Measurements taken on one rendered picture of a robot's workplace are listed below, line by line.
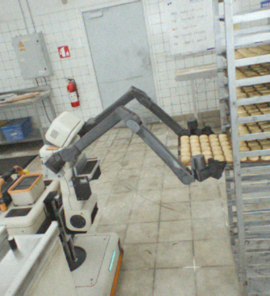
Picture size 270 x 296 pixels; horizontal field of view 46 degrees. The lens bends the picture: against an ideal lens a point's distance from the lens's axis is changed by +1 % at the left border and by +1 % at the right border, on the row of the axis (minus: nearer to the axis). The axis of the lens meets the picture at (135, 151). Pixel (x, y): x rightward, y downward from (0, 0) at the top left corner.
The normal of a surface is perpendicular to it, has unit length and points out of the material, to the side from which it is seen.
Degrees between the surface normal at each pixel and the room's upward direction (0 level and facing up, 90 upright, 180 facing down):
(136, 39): 90
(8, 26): 90
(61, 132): 90
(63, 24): 90
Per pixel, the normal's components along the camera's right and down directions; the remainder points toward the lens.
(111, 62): -0.12, 0.40
